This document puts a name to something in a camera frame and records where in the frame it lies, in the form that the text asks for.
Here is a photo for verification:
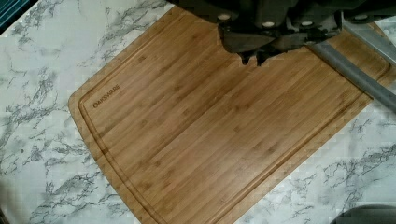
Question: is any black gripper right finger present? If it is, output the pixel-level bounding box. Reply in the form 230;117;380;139
256;46;281;66

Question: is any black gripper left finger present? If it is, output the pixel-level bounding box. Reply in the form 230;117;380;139
238;50;255;65

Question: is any bamboo cutting board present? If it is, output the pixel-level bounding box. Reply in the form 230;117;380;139
67;6;396;224

